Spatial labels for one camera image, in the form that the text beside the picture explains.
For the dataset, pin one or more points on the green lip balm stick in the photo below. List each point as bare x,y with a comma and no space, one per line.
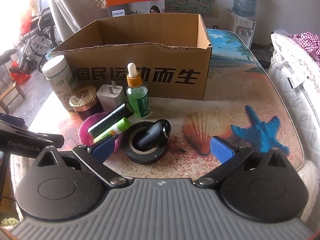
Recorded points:
116,129

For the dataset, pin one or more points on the black key fob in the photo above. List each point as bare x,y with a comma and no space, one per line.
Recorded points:
153,135

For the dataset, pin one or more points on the pink checkered cloth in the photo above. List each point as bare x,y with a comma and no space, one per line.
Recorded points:
310,43

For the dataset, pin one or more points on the white supplement bottle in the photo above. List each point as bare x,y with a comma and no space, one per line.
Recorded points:
61,79

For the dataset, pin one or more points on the magenta round dish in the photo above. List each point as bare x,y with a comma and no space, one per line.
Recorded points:
84,136

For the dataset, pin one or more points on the black tape roll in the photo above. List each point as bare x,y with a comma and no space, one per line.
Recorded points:
142,157

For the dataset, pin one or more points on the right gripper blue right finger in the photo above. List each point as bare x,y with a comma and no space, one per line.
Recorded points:
230,157

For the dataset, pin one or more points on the wheelchair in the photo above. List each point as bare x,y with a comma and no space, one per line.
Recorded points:
38,43

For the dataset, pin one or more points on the brown cardboard box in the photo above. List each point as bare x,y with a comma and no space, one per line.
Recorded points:
170,50

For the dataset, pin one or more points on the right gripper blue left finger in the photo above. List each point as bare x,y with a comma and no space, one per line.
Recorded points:
93,158

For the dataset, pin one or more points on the white water dispenser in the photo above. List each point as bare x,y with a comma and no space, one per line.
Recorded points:
243,27

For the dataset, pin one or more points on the wooden stool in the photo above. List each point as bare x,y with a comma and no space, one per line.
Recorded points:
9,95

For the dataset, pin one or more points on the white quilted cushion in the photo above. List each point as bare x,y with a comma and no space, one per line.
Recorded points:
295,74

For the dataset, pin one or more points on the white power adapter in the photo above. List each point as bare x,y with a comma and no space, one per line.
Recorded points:
111,96

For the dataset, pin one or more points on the green dropper bottle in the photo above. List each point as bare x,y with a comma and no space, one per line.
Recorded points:
137,92

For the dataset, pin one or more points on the black rectangular tube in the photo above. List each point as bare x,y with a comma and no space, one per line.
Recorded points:
123,111

